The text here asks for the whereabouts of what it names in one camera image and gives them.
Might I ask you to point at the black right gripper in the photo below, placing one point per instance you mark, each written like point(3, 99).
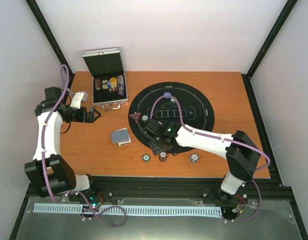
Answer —
point(155, 149)

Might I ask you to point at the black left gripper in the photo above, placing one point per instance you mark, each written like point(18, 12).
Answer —
point(91, 115)

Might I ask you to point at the brown poker chip stack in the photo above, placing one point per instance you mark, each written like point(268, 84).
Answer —
point(163, 156)

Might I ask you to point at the green poker chip stack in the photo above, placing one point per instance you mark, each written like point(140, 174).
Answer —
point(146, 157)

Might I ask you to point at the green chips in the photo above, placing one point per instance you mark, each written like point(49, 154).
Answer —
point(145, 118)
point(172, 101)

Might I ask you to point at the red triangular all-in marker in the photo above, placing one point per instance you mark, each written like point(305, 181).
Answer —
point(135, 116)

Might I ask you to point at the purple small blind button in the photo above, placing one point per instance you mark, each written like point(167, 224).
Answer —
point(167, 95)

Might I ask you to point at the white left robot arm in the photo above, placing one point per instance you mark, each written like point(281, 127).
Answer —
point(48, 172)

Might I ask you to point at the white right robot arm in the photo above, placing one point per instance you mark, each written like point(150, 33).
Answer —
point(237, 149)

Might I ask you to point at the blue poker chip stack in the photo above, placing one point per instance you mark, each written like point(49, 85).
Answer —
point(194, 157)

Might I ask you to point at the blue-backed card deck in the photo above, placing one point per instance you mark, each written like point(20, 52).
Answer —
point(120, 136)

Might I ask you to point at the brown chips in case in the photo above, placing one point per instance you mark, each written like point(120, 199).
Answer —
point(97, 84)

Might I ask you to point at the aluminium poker chip case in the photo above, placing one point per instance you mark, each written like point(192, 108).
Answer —
point(104, 64)

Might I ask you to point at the white playing card box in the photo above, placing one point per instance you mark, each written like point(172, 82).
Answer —
point(124, 143)

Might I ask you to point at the yellow button in case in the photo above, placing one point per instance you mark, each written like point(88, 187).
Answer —
point(113, 81)

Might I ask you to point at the purple chips in case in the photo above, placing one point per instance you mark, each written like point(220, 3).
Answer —
point(121, 85)

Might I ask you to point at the black round poker mat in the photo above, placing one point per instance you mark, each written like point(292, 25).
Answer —
point(196, 109)

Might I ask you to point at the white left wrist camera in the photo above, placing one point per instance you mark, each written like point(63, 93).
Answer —
point(78, 98)

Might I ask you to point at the light blue cable duct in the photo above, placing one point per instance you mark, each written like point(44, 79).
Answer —
point(130, 210)

